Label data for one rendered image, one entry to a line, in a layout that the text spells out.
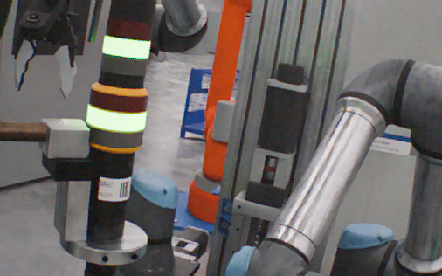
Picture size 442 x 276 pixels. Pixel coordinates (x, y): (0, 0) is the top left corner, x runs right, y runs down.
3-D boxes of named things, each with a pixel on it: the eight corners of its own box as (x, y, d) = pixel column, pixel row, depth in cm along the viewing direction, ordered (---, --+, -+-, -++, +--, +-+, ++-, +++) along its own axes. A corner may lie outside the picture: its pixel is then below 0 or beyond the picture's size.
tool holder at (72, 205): (49, 270, 36) (58, 135, 34) (26, 230, 41) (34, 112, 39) (161, 262, 41) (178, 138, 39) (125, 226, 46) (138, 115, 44)
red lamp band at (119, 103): (100, 112, 36) (102, 94, 36) (81, 99, 40) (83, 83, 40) (156, 113, 39) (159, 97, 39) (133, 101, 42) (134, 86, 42)
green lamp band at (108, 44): (112, 55, 36) (114, 37, 36) (96, 50, 39) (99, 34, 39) (155, 59, 38) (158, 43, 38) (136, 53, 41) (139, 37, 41)
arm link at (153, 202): (164, 244, 120) (172, 188, 118) (110, 229, 123) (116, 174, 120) (180, 227, 132) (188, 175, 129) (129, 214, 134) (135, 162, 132)
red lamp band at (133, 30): (114, 37, 36) (118, 19, 36) (99, 32, 39) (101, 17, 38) (158, 41, 38) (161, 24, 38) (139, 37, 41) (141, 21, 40)
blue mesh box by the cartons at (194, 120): (177, 136, 759) (189, 66, 738) (220, 127, 871) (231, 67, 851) (234, 152, 722) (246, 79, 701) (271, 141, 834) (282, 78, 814)
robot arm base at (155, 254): (129, 247, 138) (133, 212, 136) (183, 263, 135) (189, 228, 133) (103, 267, 124) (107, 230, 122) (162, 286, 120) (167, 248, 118)
